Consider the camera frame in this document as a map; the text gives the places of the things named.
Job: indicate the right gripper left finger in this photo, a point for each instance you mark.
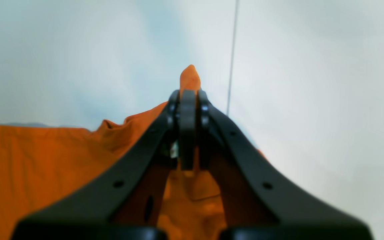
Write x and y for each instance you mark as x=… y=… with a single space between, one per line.
x=123 y=202

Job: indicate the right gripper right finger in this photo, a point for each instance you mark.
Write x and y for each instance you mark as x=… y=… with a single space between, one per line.
x=259 y=202

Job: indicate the orange t-shirt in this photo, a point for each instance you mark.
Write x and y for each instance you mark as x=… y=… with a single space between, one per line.
x=41 y=165

